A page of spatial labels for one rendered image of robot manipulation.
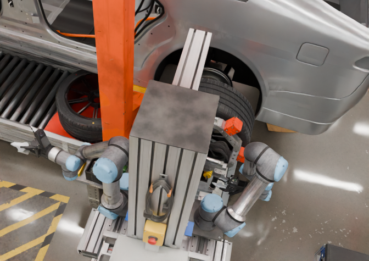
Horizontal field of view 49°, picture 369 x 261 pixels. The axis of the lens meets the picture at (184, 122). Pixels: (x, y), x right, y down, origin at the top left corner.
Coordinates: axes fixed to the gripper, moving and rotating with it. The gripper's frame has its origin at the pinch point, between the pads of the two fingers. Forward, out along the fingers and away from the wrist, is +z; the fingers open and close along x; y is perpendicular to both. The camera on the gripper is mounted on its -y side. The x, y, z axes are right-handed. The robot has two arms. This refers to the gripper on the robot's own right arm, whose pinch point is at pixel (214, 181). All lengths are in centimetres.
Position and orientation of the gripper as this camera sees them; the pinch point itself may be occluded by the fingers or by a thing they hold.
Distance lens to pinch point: 260.4
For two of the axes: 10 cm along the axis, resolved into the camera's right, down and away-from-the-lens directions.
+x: -2.7, 7.4, -6.1
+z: -9.6, -2.8, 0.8
